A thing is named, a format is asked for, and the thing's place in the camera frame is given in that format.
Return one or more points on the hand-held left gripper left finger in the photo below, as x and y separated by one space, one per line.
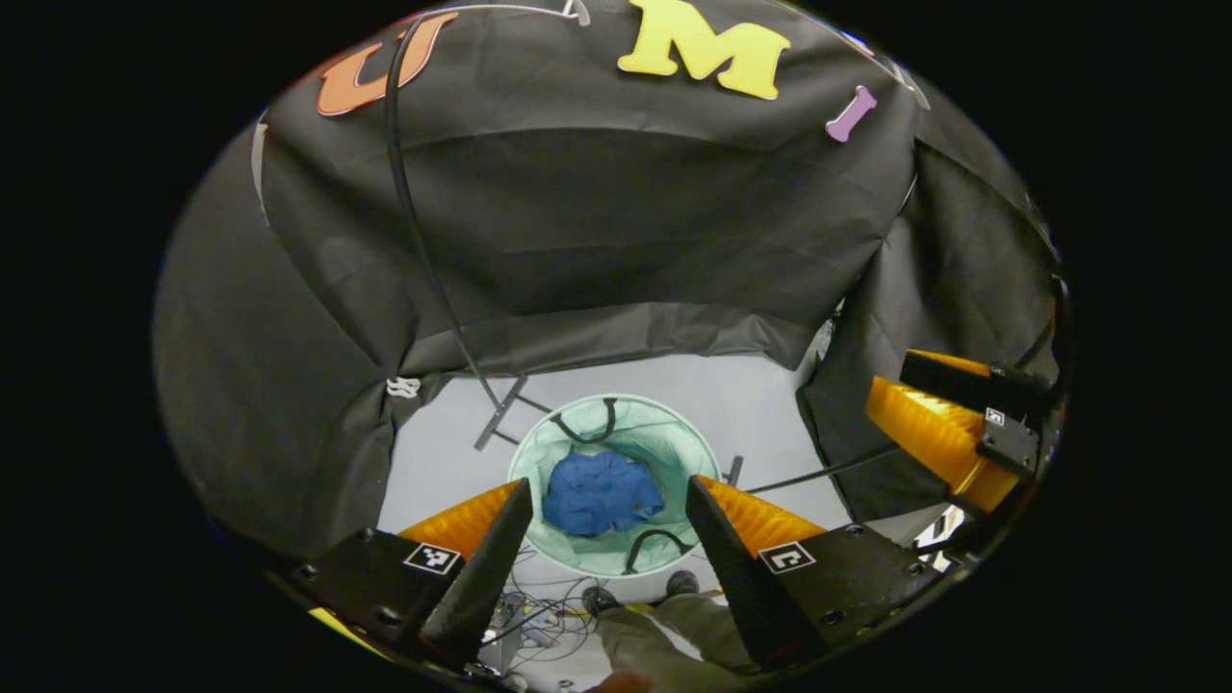
486 577

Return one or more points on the white cloth tie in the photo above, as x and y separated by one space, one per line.
402 388

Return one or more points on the blue garment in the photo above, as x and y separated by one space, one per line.
597 496

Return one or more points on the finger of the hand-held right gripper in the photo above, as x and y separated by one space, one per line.
962 380
924 433

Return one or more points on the empty white clothes hanger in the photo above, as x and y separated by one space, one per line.
580 14

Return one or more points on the person's grey trouser leg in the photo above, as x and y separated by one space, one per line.
664 640

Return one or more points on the black clothes rack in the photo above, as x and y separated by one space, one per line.
500 414

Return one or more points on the black backdrop cloth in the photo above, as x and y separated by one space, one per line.
626 221

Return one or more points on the green laundry hamper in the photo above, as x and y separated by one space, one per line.
679 452

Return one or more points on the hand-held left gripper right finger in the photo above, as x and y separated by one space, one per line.
736 577

